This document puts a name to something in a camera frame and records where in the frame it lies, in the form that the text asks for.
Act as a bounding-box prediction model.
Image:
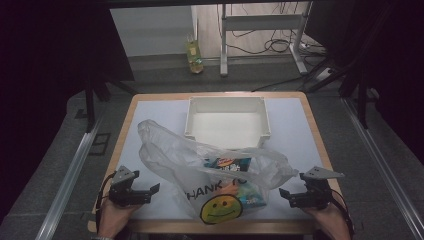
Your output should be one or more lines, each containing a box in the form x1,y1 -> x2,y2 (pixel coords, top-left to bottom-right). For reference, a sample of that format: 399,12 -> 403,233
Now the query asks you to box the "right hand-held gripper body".
298,165 -> 346,210

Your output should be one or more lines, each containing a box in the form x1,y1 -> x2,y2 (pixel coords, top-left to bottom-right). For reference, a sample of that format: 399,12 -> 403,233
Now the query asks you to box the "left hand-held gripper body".
108,165 -> 141,208

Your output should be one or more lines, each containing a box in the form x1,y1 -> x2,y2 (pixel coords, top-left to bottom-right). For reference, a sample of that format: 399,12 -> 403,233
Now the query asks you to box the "clear smiley plastic bag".
137,119 -> 300,225

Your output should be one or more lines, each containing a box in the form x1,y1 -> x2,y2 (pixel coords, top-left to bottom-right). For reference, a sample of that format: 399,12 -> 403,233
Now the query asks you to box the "dark blue chips packet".
203,157 -> 253,173

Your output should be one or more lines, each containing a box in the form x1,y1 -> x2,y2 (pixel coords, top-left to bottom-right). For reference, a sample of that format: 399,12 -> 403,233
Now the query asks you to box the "person's left hand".
98,199 -> 142,239

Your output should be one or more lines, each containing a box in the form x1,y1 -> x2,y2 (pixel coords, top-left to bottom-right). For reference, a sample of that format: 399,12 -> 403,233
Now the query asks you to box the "person's right hand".
303,203 -> 353,240

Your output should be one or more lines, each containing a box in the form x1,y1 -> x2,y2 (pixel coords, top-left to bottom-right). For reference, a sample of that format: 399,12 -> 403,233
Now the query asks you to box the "light blue snack packet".
237,184 -> 268,209

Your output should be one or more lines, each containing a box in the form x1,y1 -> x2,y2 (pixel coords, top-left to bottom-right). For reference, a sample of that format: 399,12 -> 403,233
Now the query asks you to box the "white table mat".
114,97 -> 329,221

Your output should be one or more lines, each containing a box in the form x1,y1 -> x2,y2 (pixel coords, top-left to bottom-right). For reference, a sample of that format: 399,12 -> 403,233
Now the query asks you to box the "white plastic bin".
184,96 -> 272,151

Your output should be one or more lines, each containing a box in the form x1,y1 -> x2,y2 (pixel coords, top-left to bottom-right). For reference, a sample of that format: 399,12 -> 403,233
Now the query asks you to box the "black metal stand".
304,54 -> 372,130
83,74 -> 138,134

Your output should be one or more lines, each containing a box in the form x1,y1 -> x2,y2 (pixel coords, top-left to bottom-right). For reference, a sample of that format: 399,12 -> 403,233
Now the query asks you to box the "wooden table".
87,91 -> 348,235

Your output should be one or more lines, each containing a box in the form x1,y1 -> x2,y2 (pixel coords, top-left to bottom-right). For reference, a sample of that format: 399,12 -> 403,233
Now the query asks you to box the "white power strip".
314,67 -> 333,83

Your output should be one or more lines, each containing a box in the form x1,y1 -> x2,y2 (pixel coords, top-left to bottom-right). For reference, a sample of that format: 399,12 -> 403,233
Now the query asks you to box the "yellow green bottle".
185,32 -> 205,75

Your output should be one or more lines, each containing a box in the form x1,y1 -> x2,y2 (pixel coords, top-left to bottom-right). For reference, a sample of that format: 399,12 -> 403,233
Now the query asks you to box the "dark curtain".
303,0 -> 424,164
0,0 -> 136,218

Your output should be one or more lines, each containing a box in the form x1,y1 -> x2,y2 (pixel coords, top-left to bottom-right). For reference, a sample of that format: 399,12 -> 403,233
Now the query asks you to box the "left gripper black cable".
95,171 -> 118,234

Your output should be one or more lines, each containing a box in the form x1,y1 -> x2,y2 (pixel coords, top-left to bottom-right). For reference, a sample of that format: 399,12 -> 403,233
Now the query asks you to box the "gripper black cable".
329,189 -> 355,238
95,171 -> 118,234

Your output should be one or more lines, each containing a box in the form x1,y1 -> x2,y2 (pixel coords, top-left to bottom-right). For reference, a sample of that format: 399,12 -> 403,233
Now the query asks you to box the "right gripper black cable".
329,189 -> 355,238

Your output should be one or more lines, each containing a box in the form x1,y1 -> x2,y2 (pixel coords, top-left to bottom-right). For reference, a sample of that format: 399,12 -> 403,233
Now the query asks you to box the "aluminium floor rail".
342,97 -> 424,240
34,118 -> 105,240

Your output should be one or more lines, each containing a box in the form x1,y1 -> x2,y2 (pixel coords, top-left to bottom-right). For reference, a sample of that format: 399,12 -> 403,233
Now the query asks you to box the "long black floor cable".
250,75 -> 305,93

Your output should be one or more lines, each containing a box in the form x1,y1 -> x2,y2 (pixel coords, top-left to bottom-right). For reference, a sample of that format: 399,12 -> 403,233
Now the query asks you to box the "black floor cable bundle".
226,3 -> 303,56

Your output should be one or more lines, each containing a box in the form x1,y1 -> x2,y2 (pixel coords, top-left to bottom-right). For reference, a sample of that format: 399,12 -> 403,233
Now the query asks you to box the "white desk frame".
218,1 -> 313,78

